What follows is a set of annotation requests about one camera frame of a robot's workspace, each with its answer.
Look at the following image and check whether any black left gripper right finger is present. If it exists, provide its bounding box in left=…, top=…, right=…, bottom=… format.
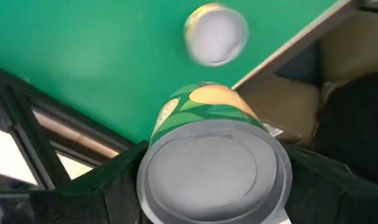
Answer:
left=284, top=144, right=378, bottom=224

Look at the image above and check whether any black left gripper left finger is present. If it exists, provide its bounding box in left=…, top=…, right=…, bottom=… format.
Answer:
left=0, top=140, right=150, bottom=224

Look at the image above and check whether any green mango label tin can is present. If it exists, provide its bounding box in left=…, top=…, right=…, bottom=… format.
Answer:
left=136, top=81, right=293, bottom=224

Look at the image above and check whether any black bag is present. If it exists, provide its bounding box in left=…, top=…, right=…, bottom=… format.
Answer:
left=316, top=70, right=378, bottom=187

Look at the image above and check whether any brown cardboard box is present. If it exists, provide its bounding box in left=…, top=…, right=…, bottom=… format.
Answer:
left=319, top=9, right=378, bottom=82
left=238, top=73, right=321, bottom=147

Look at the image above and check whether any yellow label tin can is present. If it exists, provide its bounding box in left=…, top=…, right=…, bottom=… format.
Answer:
left=183, top=2, right=249, bottom=68

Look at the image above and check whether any black aluminium table frame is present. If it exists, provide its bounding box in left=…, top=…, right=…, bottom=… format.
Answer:
left=0, top=63, right=137, bottom=191

